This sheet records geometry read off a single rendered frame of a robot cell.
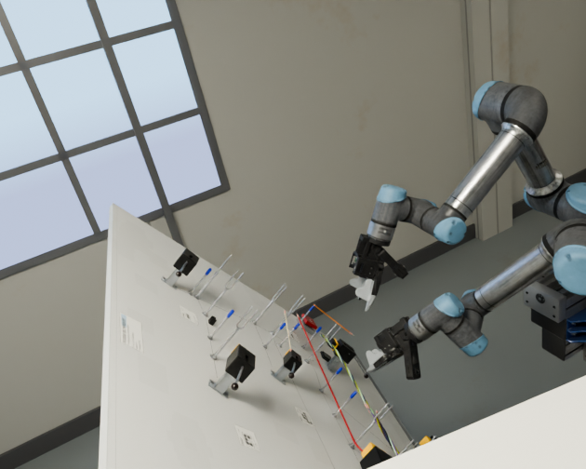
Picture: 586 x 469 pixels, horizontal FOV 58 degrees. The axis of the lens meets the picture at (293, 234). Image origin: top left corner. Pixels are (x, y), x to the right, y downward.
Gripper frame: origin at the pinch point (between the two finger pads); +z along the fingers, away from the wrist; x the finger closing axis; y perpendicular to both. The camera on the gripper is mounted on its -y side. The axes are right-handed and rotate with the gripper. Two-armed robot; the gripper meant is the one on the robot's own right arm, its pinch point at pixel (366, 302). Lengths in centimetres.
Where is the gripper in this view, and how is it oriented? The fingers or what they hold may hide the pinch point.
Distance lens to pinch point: 160.3
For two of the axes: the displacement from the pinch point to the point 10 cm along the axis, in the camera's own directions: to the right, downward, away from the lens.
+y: -9.6, -2.2, -1.7
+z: -2.5, 9.4, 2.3
